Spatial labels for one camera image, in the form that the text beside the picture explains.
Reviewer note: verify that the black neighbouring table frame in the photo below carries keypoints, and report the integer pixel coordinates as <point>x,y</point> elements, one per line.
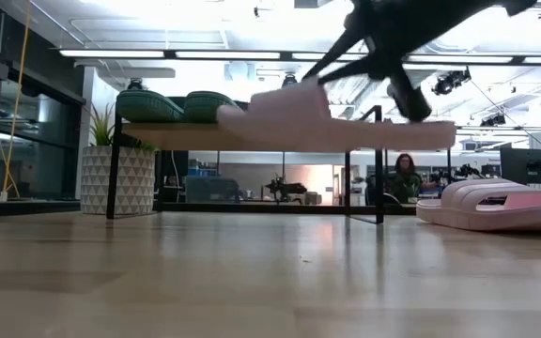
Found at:
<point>448,159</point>

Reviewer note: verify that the pink foam slide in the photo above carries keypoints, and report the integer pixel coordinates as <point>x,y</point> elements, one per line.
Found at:
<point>500,211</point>
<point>345,136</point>

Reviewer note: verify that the small black background robot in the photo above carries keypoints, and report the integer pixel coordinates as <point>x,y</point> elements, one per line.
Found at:
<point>284,188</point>

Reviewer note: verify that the long ceiling light bar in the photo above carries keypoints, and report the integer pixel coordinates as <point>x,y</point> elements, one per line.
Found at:
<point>228,55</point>

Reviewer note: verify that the wooden shelf with black frame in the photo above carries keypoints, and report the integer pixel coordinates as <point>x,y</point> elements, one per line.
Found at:
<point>172,136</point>

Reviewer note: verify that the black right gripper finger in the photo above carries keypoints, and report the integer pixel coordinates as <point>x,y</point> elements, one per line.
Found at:
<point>336,49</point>
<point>360,69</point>

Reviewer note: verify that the black monitor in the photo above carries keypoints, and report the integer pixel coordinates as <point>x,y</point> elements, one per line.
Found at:
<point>529,166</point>

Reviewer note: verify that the green foam slide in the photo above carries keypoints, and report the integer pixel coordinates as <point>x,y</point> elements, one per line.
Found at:
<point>209,108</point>
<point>148,107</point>

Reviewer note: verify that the succulent in patterned white pot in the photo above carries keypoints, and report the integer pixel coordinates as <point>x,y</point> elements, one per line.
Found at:
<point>118,180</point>

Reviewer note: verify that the black ceiling spotlight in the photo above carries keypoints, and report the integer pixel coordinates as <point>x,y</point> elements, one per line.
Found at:
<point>134,84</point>
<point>289,80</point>

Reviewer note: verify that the black track light cluster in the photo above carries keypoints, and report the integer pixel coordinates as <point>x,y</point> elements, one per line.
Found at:
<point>449,82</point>

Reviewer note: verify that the person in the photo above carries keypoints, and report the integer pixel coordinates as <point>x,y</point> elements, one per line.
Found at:
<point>406,180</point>

